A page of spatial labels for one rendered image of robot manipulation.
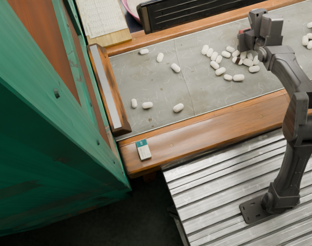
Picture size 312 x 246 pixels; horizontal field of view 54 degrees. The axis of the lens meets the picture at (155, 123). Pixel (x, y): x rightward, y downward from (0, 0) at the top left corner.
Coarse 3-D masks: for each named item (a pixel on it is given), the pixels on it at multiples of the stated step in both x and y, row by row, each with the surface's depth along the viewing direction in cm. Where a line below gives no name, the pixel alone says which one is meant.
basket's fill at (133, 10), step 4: (128, 0) 117; (132, 0) 117; (136, 0) 116; (140, 0) 116; (144, 0) 117; (148, 0) 117; (128, 4) 116; (132, 4) 116; (136, 4) 116; (132, 8) 116; (132, 12) 115; (136, 12) 116
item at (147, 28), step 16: (160, 0) 72; (176, 0) 73; (192, 0) 75; (208, 0) 76; (224, 0) 77; (240, 0) 78; (256, 0) 79; (144, 16) 74; (160, 16) 75; (176, 16) 76; (192, 16) 77; (208, 16) 79
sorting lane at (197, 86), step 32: (224, 32) 113; (288, 32) 113; (128, 64) 109; (160, 64) 109; (192, 64) 109; (224, 64) 109; (256, 64) 109; (128, 96) 106; (160, 96) 106; (192, 96) 106; (224, 96) 106; (256, 96) 106
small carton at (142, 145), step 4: (144, 140) 97; (136, 144) 97; (140, 144) 97; (144, 144) 97; (140, 148) 96; (144, 148) 96; (148, 148) 96; (140, 152) 96; (144, 152) 96; (148, 152) 96; (140, 156) 96; (144, 156) 96; (148, 156) 96
